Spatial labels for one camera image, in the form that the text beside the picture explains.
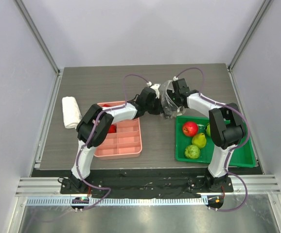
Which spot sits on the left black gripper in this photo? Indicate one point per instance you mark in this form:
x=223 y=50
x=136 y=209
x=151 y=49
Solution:
x=159 y=110

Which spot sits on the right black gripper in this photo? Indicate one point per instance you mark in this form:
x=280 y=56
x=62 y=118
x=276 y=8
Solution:
x=175 y=101

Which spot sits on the clear polka dot zip bag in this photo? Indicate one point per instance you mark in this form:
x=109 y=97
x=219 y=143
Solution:
x=170 y=109

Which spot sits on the red fake apple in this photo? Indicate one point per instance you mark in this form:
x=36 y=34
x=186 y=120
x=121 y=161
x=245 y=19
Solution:
x=190 y=128

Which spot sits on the yellow-green fake fruit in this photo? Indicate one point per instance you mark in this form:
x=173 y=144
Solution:
x=208 y=130

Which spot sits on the yellow-green fake pear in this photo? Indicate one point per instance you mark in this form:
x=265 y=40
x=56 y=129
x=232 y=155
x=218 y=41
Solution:
x=199 y=140

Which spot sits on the green fake apple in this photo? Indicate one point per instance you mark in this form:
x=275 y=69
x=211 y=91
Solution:
x=192 y=152

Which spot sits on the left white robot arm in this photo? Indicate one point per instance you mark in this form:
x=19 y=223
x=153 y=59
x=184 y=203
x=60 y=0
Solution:
x=94 y=126

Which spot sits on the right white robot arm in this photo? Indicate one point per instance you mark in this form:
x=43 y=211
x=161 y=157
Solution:
x=227 y=128

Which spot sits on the pink divided organizer tray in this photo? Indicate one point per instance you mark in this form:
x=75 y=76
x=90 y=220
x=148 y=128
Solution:
x=126 y=142

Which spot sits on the red fabric item bottom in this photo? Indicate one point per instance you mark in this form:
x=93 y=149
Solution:
x=112 y=129

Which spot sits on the white crumpled cloth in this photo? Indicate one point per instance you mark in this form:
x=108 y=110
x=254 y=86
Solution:
x=71 y=112

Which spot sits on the green plastic tray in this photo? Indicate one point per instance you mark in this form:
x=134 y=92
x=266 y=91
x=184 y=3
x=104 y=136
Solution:
x=243 y=157

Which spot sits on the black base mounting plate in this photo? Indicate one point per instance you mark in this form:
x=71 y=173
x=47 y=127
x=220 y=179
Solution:
x=144 y=183

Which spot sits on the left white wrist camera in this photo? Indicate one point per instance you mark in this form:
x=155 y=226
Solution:
x=155 y=87

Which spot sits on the right aluminium frame post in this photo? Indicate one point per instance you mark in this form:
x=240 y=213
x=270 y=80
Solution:
x=250 y=32

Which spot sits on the aluminium frame post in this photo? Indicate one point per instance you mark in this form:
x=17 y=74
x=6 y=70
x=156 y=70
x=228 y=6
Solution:
x=250 y=32
x=33 y=28

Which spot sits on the white slotted cable duct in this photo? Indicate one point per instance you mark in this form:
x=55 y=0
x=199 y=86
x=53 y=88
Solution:
x=81 y=201

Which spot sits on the left aluminium frame post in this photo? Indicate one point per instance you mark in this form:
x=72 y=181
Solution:
x=33 y=28

